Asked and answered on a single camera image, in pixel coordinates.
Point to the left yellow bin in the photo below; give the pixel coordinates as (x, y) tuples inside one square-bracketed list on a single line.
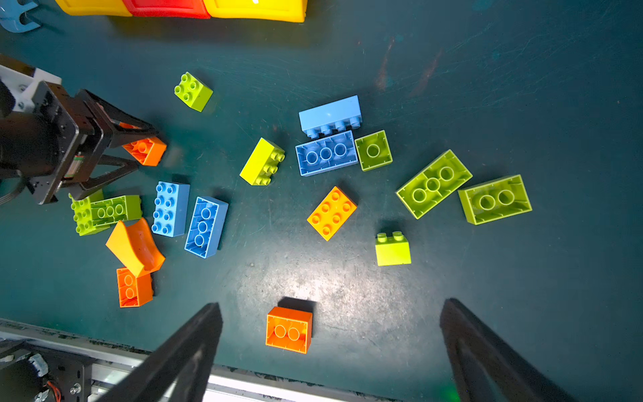
[(94, 7)]

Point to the yellow-green lego centre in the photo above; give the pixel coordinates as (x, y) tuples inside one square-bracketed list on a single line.
[(262, 163)]

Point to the blue lego left upside-down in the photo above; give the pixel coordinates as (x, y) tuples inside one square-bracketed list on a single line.
[(206, 227)]

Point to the red middle bin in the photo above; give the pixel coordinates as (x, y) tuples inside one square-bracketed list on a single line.
[(168, 8)]

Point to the small green lego top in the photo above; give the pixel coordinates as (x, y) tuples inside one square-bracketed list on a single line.
[(193, 92)]

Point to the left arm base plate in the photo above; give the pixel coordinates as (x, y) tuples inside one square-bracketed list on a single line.
[(32, 373)]

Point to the orange lego front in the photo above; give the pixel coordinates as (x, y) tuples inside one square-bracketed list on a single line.
[(289, 329)]

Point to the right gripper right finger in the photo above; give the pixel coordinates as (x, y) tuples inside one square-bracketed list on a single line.
[(482, 362)]

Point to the green lego far right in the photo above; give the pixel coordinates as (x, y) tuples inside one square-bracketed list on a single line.
[(494, 200)]

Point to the blue lego upside down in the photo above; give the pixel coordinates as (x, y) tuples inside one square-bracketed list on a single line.
[(326, 154)]

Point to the small green lego lower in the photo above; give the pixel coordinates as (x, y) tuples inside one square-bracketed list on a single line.
[(392, 250)]

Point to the green lego left upside-down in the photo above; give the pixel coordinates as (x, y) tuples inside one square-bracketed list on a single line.
[(109, 211)]

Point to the small green lego square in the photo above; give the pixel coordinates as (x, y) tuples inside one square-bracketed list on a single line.
[(373, 151)]

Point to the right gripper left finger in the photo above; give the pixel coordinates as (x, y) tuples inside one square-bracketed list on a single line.
[(183, 362)]

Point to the yellow bin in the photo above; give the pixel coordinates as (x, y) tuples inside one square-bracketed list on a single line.
[(293, 11), (94, 7)]

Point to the blue toy rake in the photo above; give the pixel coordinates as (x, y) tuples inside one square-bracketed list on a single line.
[(14, 16)]

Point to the orange curved lego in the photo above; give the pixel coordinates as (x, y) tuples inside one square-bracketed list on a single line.
[(135, 249)]

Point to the long green lego right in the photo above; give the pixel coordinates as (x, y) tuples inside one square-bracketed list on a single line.
[(438, 180)]

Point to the green lego studs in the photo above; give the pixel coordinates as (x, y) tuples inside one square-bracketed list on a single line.
[(82, 214)]

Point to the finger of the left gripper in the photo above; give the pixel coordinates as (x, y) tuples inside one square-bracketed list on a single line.
[(118, 127), (124, 167)]

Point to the light blue lego upper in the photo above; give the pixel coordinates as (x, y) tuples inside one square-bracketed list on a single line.
[(338, 116)]

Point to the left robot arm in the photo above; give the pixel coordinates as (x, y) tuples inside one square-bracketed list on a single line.
[(51, 140)]

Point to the right yellow bin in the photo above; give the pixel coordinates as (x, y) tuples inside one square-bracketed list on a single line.
[(293, 11)]

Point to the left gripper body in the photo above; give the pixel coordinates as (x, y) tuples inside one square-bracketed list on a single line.
[(49, 139)]

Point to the blue lego left studs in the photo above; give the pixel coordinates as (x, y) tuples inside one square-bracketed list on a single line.
[(171, 207)]

